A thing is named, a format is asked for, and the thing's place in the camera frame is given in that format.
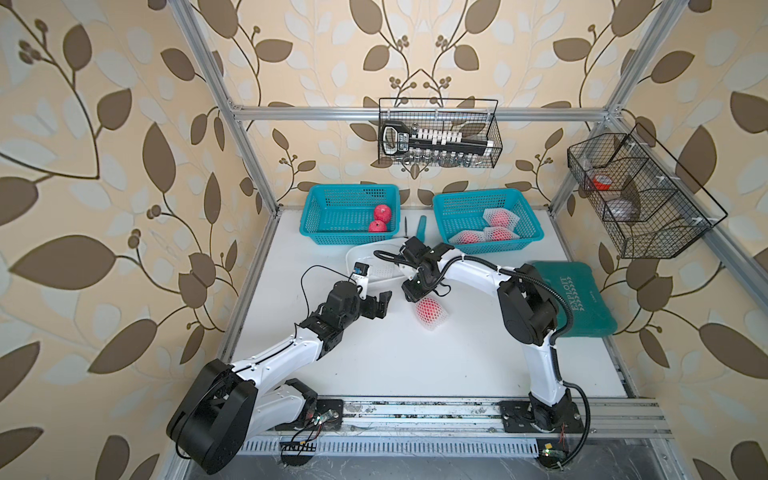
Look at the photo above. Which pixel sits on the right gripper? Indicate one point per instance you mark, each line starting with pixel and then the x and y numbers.
pixel 410 293

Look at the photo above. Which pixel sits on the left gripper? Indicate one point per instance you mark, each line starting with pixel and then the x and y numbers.
pixel 379 312

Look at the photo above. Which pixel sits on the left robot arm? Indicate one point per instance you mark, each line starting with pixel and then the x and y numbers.
pixel 228 403

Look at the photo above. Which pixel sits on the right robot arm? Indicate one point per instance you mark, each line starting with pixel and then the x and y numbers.
pixel 533 313

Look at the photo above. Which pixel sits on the teal knife sheath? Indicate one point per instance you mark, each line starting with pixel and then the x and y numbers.
pixel 421 228

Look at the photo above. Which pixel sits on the white plastic tray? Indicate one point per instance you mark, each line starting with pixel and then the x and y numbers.
pixel 378 270

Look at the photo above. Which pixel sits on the right teal plastic basket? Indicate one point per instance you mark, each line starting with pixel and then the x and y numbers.
pixel 455 212

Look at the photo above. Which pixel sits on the teal plastic basket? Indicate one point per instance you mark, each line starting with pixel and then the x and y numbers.
pixel 338 214
pixel 455 212

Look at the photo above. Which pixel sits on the left teal plastic basket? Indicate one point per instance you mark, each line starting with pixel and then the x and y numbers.
pixel 338 214

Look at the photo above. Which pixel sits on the black white tool set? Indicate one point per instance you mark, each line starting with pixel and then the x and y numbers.
pixel 396 138

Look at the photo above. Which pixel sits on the green tool case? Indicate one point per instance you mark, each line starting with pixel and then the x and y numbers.
pixel 575 282

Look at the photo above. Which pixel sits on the red tape roll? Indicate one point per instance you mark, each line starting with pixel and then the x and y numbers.
pixel 602 182

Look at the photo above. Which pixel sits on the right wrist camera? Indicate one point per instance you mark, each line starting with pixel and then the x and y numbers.
pixel 414 253

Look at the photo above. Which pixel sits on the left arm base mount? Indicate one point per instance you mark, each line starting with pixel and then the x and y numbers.
pixel 294 405

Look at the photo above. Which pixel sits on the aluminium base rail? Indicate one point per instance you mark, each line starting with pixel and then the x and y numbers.
pixel 454 427

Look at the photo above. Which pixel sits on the back black wire basket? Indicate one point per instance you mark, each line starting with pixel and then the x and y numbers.
pixel 476 118

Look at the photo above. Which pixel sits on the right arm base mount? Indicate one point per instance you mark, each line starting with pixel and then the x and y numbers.
pixel 534 416

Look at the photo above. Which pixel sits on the side black wire basket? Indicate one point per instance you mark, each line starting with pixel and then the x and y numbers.
pixel 658 206

